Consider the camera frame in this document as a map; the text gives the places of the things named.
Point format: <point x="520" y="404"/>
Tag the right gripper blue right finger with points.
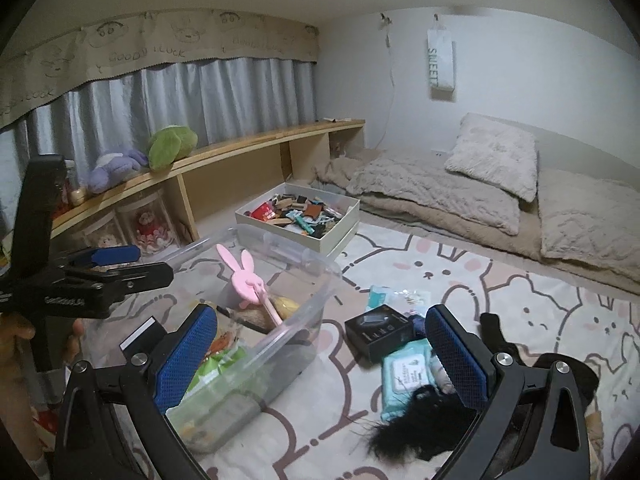
<point x="464" y="357"/>

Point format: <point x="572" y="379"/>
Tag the beige pillow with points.
<point x="498" y="154"/>
<point x="589" y="220"/>

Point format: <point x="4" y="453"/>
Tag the white cardboard box of items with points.
<point x="321" y="221"/>

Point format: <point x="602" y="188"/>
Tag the grey curtain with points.
<point x="219" y="100"/>

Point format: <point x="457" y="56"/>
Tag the green dotted wipes pack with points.
<point x="215" y="365"/>

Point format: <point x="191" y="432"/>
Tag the left beige pillow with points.
<point x="498" y="154"/>

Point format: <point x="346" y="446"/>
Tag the doll in clear case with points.
<point x="148" y="225"/>

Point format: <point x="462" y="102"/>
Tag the yellow sponge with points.
<point x="284" y="306"/>

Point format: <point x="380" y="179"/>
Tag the beige curtain valance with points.
<point x="124" y="44"/>

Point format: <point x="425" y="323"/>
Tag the right beige pillow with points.
<point x="589" y="220"/>

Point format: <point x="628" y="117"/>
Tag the wooden shelf unit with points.
<point x="203" y="191"/>

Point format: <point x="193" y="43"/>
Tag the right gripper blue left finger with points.
<point x="179" y="355"/>

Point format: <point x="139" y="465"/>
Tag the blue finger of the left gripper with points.
<point x="113" y="256"/>

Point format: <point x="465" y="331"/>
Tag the black cap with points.
<point x="550" y="415"/>

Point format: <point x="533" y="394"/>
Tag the black feather accessory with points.
<point x="433" y="423"/>

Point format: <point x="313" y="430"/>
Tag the green plush toy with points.
<point x="170" y="144"/>

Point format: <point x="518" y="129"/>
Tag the clear plastic storage bin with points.
<point x="276" y="355"/>

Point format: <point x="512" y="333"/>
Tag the purple plush toy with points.
<point x="113" y="168"/>

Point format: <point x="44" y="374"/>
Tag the teal wet wipes pack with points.
<point x="404" y="371"/>

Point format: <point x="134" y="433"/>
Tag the black small box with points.
<point x="378" y="332"/>

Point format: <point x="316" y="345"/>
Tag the pink bunny phone stand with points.
<point x="247" y="284"/>

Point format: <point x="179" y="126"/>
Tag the person left hand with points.
<point x="15" y="327"/>

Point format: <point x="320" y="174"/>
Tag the bunny print bed sheet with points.
<point x="317" y="427"/>

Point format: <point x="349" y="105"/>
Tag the white hanging paper bag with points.
<point x="441" y="73"/>

